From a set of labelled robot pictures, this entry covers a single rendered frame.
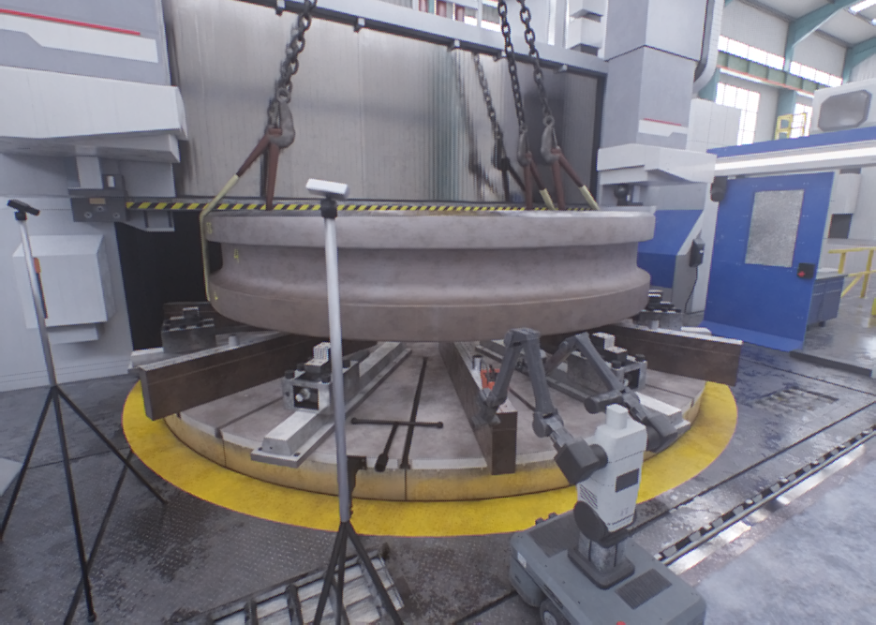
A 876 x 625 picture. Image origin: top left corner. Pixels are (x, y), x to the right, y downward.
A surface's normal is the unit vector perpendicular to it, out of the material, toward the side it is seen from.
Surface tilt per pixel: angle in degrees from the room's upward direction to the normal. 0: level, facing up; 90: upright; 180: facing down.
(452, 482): 90
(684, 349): 90
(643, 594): 0
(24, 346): 90
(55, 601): 0
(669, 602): 0
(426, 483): 90
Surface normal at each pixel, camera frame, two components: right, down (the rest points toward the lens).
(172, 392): 0.80, 0.11
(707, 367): -0.61, 0.15
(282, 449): -0.26, 0.19
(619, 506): 0.45, 0.17
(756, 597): 0.00, -0.98
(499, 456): 0.13, 0.19
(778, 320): -0.88, 0.09
